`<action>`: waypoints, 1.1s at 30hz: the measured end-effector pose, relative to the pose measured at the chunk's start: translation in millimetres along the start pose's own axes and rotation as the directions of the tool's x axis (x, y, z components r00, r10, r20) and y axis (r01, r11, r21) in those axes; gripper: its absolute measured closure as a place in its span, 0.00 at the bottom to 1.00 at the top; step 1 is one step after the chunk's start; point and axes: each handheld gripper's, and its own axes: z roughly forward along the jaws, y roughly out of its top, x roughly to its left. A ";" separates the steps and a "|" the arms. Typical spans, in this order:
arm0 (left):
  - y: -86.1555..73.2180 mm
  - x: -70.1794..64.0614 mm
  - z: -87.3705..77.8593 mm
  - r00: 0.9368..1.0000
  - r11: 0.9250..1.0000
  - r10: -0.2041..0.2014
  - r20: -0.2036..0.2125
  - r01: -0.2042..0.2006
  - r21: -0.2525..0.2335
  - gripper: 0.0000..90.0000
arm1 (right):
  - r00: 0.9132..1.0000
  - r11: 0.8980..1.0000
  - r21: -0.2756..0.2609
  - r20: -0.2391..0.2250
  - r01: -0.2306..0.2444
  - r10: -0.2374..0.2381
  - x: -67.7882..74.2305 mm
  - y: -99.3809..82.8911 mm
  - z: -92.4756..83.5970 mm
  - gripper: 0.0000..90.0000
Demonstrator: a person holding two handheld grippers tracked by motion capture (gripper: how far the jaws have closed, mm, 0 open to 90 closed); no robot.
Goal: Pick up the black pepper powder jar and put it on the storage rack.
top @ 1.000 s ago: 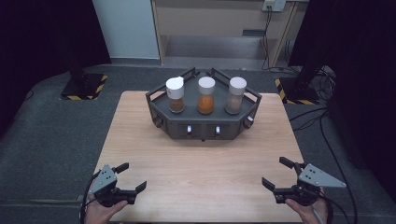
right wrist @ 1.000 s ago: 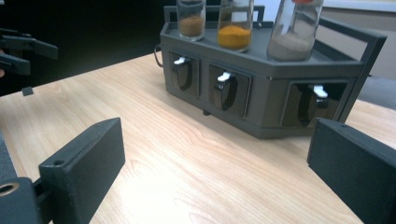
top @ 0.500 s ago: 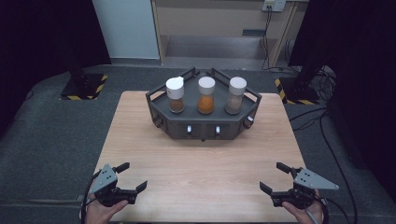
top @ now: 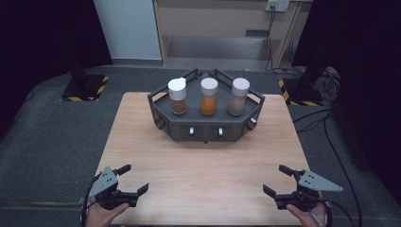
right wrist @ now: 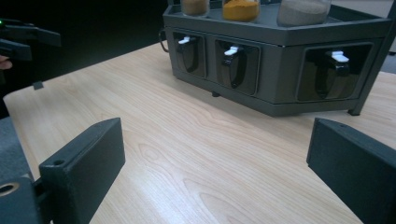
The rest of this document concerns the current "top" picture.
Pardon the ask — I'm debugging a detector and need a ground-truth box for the black hanging power cable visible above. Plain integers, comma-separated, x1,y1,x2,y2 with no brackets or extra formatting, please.
264,6,278,72

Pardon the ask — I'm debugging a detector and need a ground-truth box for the black stand with striped base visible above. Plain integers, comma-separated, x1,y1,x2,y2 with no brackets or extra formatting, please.
60,53,111,102
277,56,325,107

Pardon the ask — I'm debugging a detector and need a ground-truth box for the orange spice jar white lid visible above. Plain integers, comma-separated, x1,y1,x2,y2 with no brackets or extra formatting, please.
199,77,219,116

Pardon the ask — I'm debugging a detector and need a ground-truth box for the white wall socket strip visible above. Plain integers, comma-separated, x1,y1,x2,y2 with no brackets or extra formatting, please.
265,0,290,13

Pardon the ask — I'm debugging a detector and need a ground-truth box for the dark grey corner rack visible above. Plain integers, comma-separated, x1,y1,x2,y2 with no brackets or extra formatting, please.
147,67,266,145

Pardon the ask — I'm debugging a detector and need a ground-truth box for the black curtain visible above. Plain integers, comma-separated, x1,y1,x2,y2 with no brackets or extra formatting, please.
0,0,113,141
291,0,401,204

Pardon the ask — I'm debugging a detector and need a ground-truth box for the light wooden shelf unit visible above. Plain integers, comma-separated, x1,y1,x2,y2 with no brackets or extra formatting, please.
152,0,313,72

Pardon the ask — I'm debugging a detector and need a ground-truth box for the right hand-held gripper cable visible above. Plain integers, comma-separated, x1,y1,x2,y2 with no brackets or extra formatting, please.
317,198,335,227

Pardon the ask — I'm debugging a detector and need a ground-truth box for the beige spice jar white lid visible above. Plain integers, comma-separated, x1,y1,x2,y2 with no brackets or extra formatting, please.
227,77,251,117

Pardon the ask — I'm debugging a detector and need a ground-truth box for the hand-held gripper cable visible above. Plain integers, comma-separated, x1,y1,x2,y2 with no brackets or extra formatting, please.
80,173,102,227
317,198,335,227

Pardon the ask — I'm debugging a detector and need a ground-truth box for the brown spice jar flip lid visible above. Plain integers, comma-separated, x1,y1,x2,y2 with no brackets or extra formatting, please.
167,77,187,115

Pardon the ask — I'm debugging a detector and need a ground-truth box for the person's left hand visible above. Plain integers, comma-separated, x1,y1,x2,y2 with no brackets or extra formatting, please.
84,201,131,227

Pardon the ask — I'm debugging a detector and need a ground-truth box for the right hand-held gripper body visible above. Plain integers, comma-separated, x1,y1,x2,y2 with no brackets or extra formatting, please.
273,169,344,212

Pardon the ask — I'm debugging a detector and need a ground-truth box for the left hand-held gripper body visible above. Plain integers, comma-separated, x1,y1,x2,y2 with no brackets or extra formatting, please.
89,166,140,211

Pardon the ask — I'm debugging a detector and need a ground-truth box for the tangle of cables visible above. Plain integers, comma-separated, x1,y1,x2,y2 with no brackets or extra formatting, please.
319,66,342,103

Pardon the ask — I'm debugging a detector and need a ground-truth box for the left hand-held gripper cable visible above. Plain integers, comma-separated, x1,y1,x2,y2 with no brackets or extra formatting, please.
80,173,102,227

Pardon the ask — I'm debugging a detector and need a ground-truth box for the person's right hand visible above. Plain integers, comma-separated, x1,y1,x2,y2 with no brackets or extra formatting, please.
286,192,329,227

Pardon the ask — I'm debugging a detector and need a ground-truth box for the white wall panel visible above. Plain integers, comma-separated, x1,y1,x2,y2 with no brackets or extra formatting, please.
93,0,164,61

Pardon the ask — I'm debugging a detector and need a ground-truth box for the black floor cable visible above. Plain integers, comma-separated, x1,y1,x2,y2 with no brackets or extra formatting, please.
291,108,363,221

